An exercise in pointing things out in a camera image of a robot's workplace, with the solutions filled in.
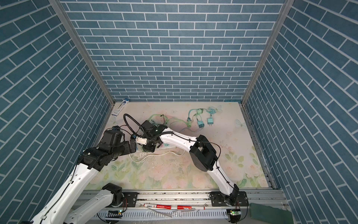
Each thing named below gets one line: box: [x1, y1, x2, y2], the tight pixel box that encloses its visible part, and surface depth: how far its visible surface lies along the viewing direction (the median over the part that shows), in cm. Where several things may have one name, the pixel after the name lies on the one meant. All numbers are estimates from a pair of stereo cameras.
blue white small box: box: [111, 98, 130, 117], surface depth 118 cm
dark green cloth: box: [249, 202, 294, 224], surface depth 72 cm
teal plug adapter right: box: [207, 117, 214, 127], surface depth 107 cm
